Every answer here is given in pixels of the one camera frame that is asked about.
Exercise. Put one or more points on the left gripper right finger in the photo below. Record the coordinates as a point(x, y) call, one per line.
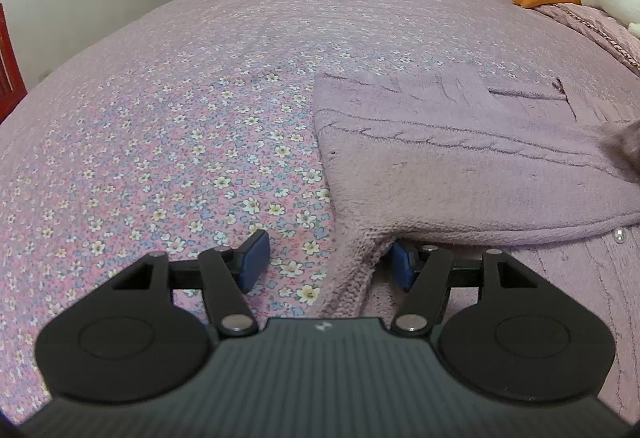
point(427, 273)

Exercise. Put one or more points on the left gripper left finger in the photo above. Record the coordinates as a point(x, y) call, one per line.
point(223, 275)

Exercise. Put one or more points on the lilac knitted sweater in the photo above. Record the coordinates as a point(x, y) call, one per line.
point(549, 173)

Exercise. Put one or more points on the pink floral bedspread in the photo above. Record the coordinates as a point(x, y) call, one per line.
point(192, 127)

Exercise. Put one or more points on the pink checked quilt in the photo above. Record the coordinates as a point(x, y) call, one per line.
point(602, 29)

